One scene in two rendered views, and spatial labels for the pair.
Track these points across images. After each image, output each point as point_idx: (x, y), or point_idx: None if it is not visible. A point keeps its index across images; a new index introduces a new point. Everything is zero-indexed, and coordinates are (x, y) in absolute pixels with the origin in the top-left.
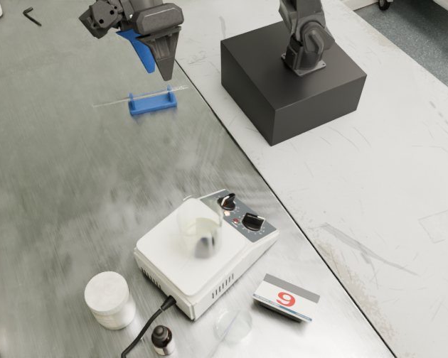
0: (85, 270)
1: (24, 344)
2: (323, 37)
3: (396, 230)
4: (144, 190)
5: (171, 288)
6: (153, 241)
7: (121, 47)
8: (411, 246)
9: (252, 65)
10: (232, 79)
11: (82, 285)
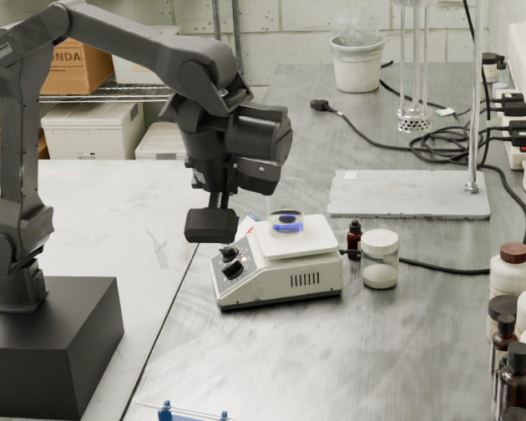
0: (391, 311)
1: (466, 289)
2: None
3: (119, 248)
4: (290, 347)
5: None
6: (322, 242)
7: None
8: (124, 238)
9: (74, 314)
10: (87, 364)
11: (400, 303)
